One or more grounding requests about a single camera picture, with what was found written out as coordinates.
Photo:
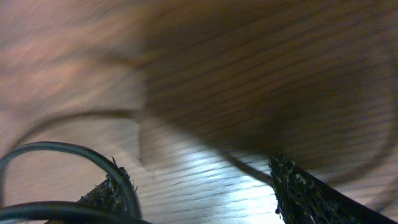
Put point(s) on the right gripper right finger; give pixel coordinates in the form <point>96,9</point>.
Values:
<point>302,198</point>

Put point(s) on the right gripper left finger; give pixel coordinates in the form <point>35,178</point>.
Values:
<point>108,195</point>

